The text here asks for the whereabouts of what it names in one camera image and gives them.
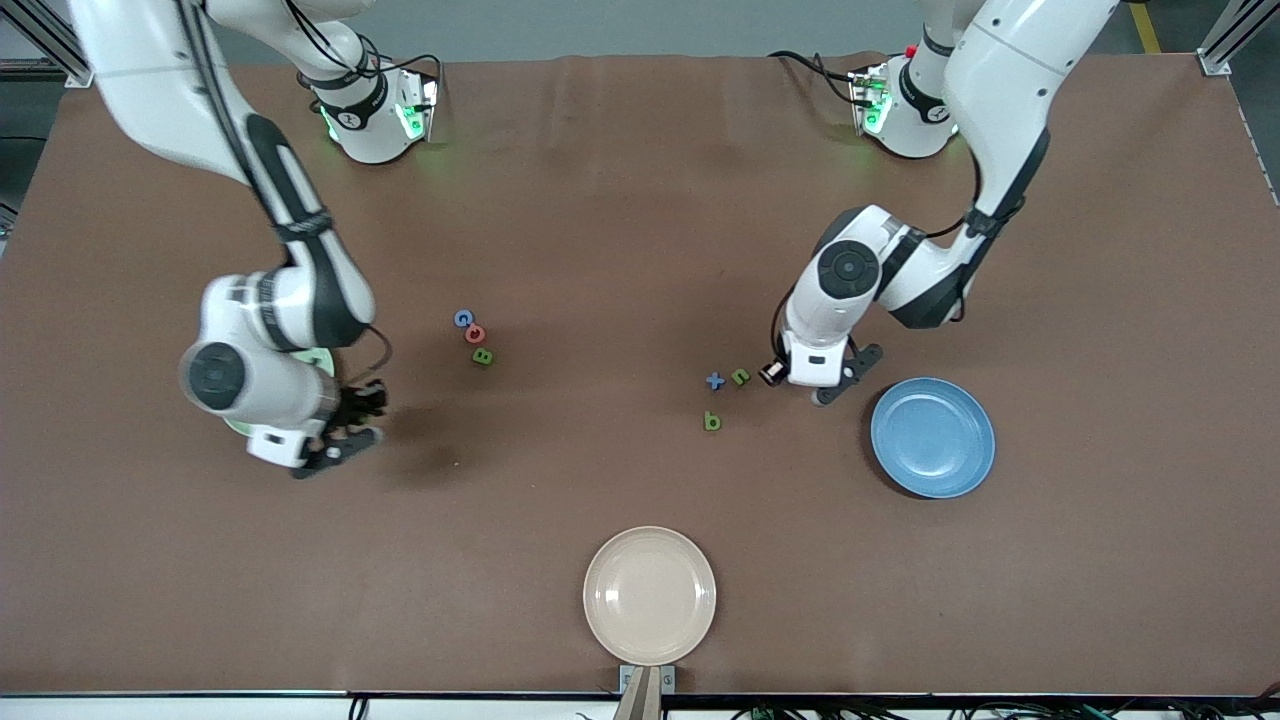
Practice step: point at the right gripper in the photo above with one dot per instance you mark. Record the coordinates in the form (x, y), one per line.
(356, 409)

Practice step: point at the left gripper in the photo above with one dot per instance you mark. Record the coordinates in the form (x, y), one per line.
(781, 372)

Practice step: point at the green lowercase letter b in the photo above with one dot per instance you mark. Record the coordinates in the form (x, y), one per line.
(709, 423)

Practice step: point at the pink uppercase letter Q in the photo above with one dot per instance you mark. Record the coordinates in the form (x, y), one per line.
(469, 334)

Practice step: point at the green uppercase letter B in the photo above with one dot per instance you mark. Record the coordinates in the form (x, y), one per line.
(483, 356)

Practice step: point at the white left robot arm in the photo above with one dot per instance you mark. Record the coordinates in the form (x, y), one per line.
(1010, 90)

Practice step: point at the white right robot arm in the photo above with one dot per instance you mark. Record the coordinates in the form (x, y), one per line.
(150, 90)

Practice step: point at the light green plate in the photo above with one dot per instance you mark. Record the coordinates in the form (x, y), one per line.
(325, 365)

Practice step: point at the blue plate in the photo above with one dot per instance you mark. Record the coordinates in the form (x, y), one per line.
(935, 440)

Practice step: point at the brown table mat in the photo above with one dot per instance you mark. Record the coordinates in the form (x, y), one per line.
(600, 250)

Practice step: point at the beige plate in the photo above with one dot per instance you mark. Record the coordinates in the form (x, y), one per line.
(650, 595)

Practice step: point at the black table edge rail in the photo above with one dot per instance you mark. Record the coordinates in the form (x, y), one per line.
(900, 699)

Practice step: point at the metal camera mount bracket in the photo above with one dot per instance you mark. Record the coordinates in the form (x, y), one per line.
(645, 700)

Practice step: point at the aluminium frame post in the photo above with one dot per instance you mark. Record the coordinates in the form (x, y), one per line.
(78, 72)
(1215, 62)

